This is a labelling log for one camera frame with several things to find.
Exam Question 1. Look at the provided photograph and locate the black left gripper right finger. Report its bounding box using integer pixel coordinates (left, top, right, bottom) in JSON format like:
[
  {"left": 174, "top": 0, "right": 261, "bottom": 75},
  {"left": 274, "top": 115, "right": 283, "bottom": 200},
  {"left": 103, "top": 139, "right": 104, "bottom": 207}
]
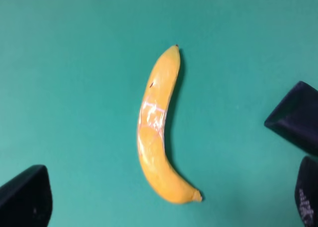
[{"left": 294, "top": 156, "right": 318, "bottom": 227}]

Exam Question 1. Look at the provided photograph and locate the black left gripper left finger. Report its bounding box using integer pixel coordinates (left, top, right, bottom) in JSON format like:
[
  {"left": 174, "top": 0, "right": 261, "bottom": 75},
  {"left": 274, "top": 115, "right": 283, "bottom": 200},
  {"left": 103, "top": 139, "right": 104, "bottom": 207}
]
[{"left": 0, "top": 164, "right": 53, "bottom": 227}]

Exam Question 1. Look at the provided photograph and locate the yellow banana with tape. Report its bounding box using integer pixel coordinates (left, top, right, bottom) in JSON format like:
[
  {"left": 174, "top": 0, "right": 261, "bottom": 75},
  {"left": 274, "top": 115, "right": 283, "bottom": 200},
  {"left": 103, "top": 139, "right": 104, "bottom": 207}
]
[{"left": 136, "top": 44, "right": 203, "bottom": 205}]

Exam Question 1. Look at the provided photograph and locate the black glasses case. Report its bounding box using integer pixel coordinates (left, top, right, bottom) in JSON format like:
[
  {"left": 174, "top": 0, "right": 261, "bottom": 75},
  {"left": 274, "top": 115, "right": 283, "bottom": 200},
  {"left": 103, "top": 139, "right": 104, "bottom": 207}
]
[{"left": 264, "top": 80, "right": 318, "bottom": 156}]

